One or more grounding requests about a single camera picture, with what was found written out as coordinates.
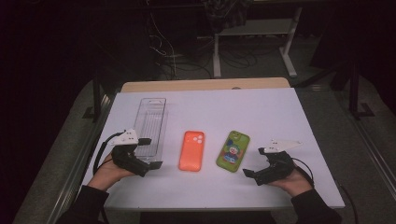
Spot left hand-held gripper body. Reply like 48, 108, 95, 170
108, 129, 150, 177

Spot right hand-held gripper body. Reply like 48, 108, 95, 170
254, 139, 303, 187

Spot clear plastic rack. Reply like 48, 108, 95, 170
133, 97, 169, 164

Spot green cartoon phone case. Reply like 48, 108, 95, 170
216, 130, 251, 173

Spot orange phone case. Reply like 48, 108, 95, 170
178, 130, 205, 173

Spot person's right hand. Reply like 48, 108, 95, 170
268, 169, 313, 198

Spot person's left hand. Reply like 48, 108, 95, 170
88, 153, 135, 191

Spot black metal stand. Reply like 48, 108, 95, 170
348, 62, 376, 120
82, 71, 108, 123

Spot dark checked cloth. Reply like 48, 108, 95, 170
204, 0, 253, 34

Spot left hand-held gripper cable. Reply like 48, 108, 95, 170
92, 132, 125, 175

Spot hand-held gripper cable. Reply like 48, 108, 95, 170
92, 132, 125, 175
290, 157, 316, 188

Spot right hand-held gripper cable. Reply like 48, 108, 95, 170
290, 157, 316, 188

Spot metal floor rail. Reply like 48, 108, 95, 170
46, 92, 116, 224
339, 90, 396, 200

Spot black hanging cable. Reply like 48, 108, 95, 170
338, 184, 359, 224

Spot tangle of floor cables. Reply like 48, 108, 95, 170
146, 12, 216, 80

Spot white desk frame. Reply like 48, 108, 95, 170
213, 7, 303, 78

